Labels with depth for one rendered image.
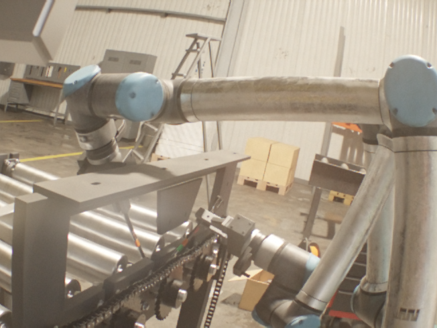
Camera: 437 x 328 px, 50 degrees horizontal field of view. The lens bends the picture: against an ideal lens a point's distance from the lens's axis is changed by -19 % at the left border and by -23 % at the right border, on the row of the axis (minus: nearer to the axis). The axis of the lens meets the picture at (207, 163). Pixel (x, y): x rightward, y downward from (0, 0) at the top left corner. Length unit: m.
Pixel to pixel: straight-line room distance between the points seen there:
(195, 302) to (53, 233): 1.22
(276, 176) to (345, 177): 3.17
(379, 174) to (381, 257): 0.34
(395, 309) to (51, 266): 0.54
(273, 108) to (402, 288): 0.45
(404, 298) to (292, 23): 10.84
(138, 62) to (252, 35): 2.42
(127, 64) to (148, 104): 10.65
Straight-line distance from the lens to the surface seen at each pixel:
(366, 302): 1.58
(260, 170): 9.29
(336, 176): 6.25
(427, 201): 0.77
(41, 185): 0.77
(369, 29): 11.47
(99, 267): 1.35
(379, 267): 1.52
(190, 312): 1.98
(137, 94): 1.01
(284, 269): 1.35
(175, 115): 1.12
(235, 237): 1.38
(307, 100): 0.98
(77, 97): 1.10
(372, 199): 1.23
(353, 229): 1.23
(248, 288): 3.67
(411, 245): 0.78
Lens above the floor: 1.34
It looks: 7 degrees down
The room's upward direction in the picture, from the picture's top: 13 degrees clockwise
